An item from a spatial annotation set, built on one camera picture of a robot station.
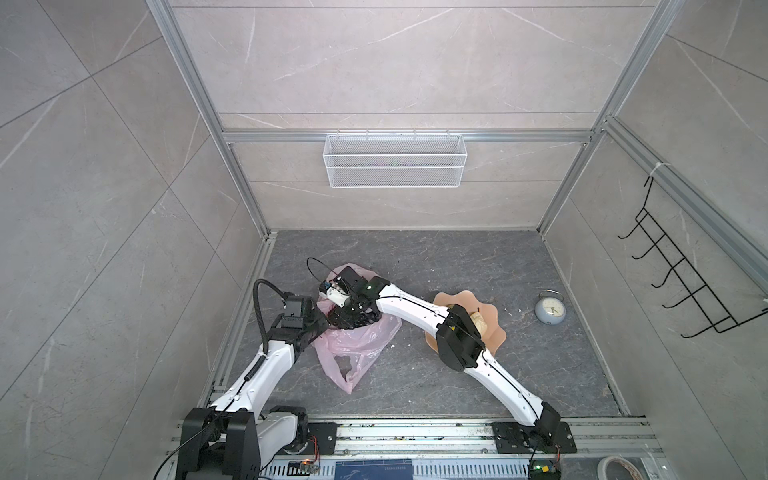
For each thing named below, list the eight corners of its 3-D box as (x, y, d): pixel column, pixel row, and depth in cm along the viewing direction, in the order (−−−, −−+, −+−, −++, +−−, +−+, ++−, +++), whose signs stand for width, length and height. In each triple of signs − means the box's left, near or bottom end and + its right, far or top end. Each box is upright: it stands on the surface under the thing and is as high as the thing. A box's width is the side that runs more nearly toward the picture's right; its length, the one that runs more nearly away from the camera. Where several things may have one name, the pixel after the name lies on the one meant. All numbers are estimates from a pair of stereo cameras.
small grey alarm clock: (538, 325, 96) (544, 318, 92) (528, 296, 103) (533, 288, 99) (564, 325, 96) (572, 318, 92) (552, 296, 103) (559, 288, 99)
